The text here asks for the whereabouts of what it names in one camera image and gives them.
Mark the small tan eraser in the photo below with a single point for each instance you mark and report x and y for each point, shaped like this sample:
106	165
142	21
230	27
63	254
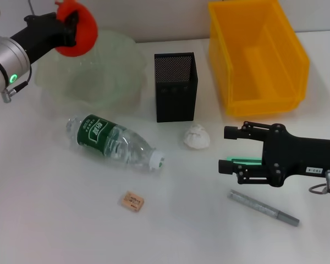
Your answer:
132	202

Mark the green glass fruit plate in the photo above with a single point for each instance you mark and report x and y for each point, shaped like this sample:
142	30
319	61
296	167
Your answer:
99	82

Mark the red-orange toy orange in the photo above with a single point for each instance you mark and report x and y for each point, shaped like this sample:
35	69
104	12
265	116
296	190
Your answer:
85	35

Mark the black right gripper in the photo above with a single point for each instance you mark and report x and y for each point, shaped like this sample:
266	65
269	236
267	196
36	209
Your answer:
297	154

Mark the clear green-label water bottle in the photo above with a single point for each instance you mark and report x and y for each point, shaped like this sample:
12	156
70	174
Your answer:
126	148

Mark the white paper ball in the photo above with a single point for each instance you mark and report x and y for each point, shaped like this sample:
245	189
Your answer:
195	137

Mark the grey marker pen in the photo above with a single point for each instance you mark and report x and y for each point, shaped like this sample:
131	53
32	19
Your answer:
258	206

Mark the yellow plastic bin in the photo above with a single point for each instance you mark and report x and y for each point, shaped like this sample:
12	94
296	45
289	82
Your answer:
264	55

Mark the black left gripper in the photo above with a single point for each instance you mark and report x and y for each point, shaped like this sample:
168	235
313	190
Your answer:
44	33

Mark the black mesh pen holder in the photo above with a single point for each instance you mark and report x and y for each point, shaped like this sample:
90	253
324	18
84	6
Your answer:
176	104

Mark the mint green utility knife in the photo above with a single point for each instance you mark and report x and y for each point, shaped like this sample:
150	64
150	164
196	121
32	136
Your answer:
247	159

